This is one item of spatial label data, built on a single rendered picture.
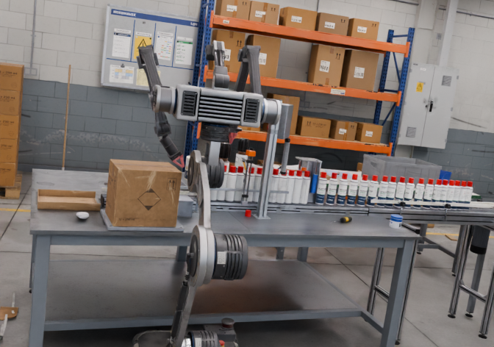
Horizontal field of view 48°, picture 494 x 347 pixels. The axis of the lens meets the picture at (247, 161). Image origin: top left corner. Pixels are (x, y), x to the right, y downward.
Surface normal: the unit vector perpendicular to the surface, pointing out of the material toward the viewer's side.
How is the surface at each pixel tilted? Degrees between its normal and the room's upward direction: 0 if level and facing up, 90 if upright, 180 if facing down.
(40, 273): 90
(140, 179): 90
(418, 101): 90
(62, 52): 90
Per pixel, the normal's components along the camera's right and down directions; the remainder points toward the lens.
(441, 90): 0.25, 0.18
